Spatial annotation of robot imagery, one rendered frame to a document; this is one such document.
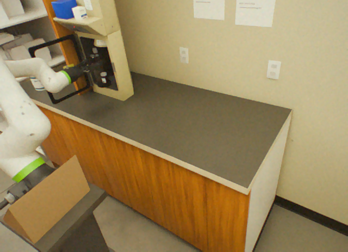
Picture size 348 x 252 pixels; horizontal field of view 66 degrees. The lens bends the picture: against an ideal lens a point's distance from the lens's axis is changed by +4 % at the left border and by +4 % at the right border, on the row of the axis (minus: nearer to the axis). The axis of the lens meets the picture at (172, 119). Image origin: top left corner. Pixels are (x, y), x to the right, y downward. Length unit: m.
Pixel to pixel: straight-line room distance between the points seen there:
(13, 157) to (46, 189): 0.18
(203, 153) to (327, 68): 0.79
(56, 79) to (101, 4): 0.50
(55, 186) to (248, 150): 0.91
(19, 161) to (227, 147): 0.95
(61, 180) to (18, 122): 0.28
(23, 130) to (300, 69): 1.40
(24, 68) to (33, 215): 0.80
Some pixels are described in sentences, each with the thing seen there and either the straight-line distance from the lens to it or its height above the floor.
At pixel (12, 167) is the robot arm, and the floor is 1.19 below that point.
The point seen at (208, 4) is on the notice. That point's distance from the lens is 1.73.
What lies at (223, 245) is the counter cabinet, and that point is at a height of 0.33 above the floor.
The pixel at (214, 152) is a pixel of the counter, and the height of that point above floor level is 0.94.
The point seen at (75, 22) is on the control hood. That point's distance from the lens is 1.71.
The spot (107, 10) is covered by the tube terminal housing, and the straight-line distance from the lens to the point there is 1.72.
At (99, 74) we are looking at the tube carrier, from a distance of 1.89.
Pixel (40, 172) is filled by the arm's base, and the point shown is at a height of 1.15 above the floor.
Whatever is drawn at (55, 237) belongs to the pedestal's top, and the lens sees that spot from 1.25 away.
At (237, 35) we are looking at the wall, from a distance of 1.70.
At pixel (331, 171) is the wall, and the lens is 2.02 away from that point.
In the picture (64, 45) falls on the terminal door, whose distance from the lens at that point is 1.93.
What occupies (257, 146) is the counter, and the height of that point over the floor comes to 0.94.
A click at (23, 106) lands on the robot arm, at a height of 1.40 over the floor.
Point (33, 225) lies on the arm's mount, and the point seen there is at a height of 1.02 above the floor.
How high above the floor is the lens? 1.89
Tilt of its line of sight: 36 degrees down
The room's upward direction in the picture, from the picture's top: 7 degrees counter-clockwise
